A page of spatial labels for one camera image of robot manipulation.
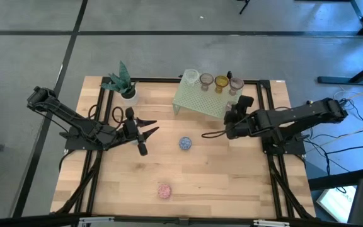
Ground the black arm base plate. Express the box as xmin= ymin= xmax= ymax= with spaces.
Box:
xmin=64 ymin=136 xmax=108 ymax=151
xmin=261 ymin=129 xmax=306 ymax=156

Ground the pink ribbed glass candle holder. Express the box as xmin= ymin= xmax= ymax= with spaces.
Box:
xmin=229 ymin=77 xmax=245 ymax=96

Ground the clear ribbed glass candle holder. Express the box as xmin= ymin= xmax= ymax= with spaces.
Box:
xmin=183 ymin=68 xmax=200 ymax=86

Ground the black tripod leg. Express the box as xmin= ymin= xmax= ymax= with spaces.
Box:
xmin=238 ymin=0 xmax=251 ymax=15

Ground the tan floor cable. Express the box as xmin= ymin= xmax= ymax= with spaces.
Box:
xmin=307 ymin=82 xmax=363 ymax=149

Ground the green snake plant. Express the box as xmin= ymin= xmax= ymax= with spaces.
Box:
xmin=100 ymin=61 xmax=138 ymax=95

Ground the brown glass cup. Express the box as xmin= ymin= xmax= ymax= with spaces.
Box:
xmin=199 ymin=73 xmax=214 ymax=92

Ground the white lit screen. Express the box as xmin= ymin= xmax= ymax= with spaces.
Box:
xmin=316 ymin=185 xmax=357 ymax=223

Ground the black desk leg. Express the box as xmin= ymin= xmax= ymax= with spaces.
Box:
xmin=307 ymin=166 xmax=363 ymax=190

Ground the amber ribbed glass candle holder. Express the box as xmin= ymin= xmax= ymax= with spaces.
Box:
xmin=214 ymin=74 xmax=230 ymax=94

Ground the black looped cable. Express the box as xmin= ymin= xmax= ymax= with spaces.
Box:
xmin=111 ymin=106 xmax=125 ymax=124
xmin=200 ymin=128 xmax=233 ymax=139
xmin=88 ymin=104 xmax=100 ymax=120

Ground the white plant pot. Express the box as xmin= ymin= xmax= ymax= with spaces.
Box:
xmin=119 ymin=89 xmax=140 ymax=107

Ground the black aluminium table frame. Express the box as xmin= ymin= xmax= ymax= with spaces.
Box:
xmin=50 ymin=75 xmax=316 ymax=221

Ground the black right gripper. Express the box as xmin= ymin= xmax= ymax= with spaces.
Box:
xmin=223 ymin=95 xmax=260 ymax=141

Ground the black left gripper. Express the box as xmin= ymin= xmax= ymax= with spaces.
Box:
xmin=118 ymin=107 xmax=160 ymax=156

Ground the black rig crossbeam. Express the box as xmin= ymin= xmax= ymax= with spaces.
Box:
xmin=0 ymin=212 xmax=363 ymax=227

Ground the green perforated metal shelf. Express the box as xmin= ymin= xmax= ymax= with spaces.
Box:
xmin=171 ymin=69 xmax=245 ymax=121

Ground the black floor cable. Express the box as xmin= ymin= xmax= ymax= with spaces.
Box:
xmin=304 ymin=94 xmax=363 ymax=177

